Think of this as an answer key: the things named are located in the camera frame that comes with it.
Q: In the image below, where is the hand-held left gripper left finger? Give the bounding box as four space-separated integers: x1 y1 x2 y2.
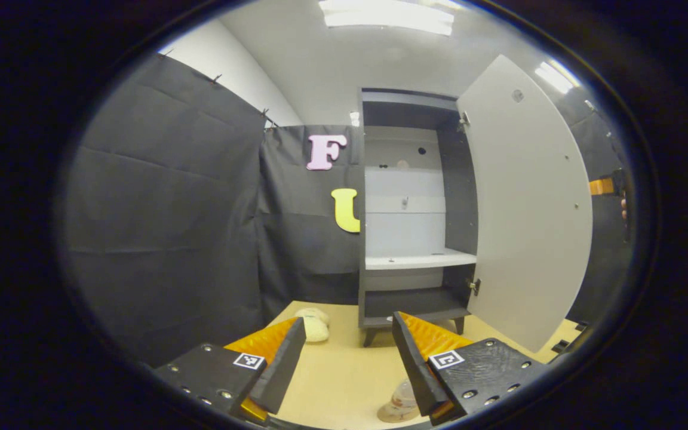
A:
154 317 308 426

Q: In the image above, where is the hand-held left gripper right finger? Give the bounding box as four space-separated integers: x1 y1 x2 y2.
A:
392 312 551 426

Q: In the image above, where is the clear plastic bottle red label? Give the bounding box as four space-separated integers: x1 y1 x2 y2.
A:
391 379 420 419

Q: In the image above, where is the dark grey cabinet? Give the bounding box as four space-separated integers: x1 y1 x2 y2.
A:
356 88 479 348

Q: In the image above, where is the cream plush toy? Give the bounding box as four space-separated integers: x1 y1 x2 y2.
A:
293 308 331 343

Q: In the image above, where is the black backdrop cloth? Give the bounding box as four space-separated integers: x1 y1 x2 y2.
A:
60 53 634 368

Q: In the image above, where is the large ceiling light panel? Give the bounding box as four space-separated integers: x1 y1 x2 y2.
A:
319 0 455 36

